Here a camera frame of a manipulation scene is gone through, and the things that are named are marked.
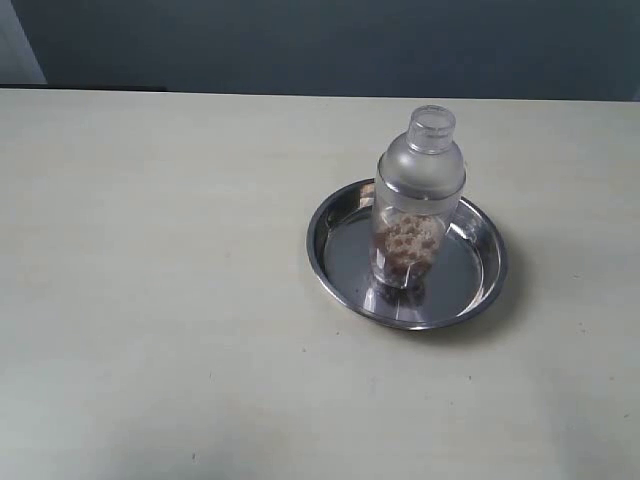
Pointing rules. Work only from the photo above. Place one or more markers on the clear plastic shaker bottle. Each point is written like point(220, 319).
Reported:
point(419, 182)

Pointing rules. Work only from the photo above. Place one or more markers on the round stainless steel tray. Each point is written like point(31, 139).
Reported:
point(466, 279)

